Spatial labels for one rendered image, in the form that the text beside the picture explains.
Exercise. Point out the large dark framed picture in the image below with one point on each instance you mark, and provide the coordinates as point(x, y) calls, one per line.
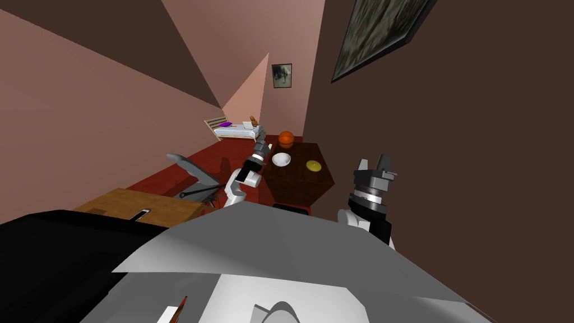
point(381, 31)

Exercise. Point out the orange basketball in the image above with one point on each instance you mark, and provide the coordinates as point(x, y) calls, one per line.
point(286, 139)

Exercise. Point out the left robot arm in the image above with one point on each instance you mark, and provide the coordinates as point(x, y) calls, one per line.
point(54, 269)

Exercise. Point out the dark brown table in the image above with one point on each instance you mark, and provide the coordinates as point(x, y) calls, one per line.
point(298, 184)

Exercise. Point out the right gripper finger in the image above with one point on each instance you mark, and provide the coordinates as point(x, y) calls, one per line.
point(384, 163)
point(363, 165)

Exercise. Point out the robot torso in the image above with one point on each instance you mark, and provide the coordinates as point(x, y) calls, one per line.
point(287, 260)

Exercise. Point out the yellow plate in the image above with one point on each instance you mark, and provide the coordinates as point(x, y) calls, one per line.
point(314, 166)

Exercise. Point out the grey office chair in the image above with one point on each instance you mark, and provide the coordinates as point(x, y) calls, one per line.
point(197, 172)

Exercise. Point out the small dark framed picture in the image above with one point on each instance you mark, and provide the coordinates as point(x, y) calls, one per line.
point(282, 76)

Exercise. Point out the white bowl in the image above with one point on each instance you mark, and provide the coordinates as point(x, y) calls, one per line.
point(281, 159)

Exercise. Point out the white bed with wooden headboard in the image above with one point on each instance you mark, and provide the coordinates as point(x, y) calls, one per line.
point(237, 131)

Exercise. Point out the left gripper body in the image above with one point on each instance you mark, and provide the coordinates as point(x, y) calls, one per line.
point(261, 146)

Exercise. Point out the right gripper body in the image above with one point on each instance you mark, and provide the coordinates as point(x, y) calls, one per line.
point(373, 181)

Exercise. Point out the light brown wooden desk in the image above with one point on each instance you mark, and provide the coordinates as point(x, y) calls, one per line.
point(121, 204)

